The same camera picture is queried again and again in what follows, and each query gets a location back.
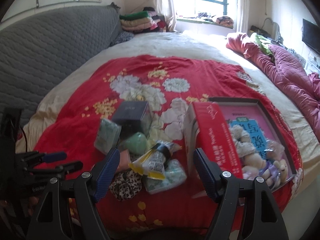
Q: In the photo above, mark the stack of folded blankets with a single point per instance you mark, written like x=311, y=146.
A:
x=137, y=22

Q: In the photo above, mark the black television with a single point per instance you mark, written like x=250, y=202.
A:
x=311, y=36

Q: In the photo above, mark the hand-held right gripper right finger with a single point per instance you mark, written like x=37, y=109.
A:
x=203, y=175

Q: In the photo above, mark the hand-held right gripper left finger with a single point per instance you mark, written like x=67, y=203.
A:
x=107, y=172

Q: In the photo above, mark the clear plastic bag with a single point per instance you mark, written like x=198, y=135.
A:
x=276, y=151

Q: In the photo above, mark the dark patterned pillow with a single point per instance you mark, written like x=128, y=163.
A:
x=123, y=38

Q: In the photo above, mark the dark blue box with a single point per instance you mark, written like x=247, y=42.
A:
x=130, y=116

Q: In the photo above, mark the grey quilted headboard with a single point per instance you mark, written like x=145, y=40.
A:
x=50, y=55

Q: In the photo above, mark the cream bed sheet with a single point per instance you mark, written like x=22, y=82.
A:
x=175, y=45

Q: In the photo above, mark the yellow clear tube packet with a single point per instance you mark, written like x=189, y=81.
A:
x=155, y=162

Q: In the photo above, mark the colourful cloth on windowsill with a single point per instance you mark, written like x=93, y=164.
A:
x=223, y=21

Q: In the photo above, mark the white drawer cabinet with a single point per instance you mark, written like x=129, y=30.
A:
x=313, y=63

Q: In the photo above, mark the red cardboard box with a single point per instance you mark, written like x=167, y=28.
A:
x=215, y=140

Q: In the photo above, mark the small white plush toy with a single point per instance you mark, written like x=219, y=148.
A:
x=280, y=172

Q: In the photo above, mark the green sponge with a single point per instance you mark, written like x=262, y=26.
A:
x=133, y=142

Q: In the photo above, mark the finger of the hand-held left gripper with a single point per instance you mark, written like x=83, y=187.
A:
x=53, y=157
x=71, y=166

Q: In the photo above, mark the pink quilt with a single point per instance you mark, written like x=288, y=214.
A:
x=287, y=75

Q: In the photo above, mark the leopard print scrunchie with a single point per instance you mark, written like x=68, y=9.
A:
x=125, y=185

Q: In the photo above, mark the green cloth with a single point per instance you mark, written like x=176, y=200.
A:
x=262, y=42

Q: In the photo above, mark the green tissue pack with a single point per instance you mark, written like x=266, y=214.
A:
x=107, y=136
x=170, y=177

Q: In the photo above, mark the black set-top box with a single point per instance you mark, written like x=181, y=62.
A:
x=260, y=32

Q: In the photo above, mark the white curtain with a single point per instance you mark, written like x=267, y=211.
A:
x=166, y=5
x=243, y=5

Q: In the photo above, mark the pink soft pad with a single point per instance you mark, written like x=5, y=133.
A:
x=124, y=161

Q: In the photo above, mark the teddy bear with pink dress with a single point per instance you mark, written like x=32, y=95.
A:
x=255, y=161

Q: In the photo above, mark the red floral blanket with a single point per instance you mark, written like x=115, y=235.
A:
x=82, y=120

